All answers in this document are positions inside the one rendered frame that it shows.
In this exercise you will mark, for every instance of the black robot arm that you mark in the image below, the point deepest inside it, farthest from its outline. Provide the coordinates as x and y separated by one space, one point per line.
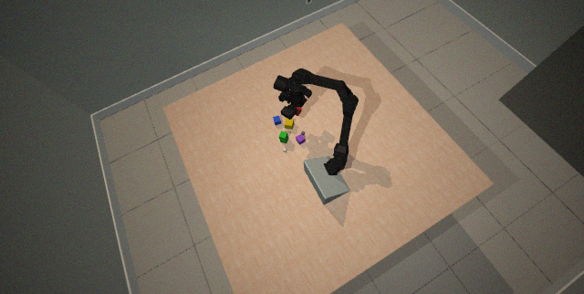
349 101

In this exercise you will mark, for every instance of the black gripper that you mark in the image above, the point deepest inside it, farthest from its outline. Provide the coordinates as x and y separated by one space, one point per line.
291 110

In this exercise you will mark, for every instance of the yellow block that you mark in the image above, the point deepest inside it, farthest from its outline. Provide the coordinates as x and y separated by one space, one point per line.
289 124

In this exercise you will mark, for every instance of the purple block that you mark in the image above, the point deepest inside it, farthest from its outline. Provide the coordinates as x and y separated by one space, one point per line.
300 139

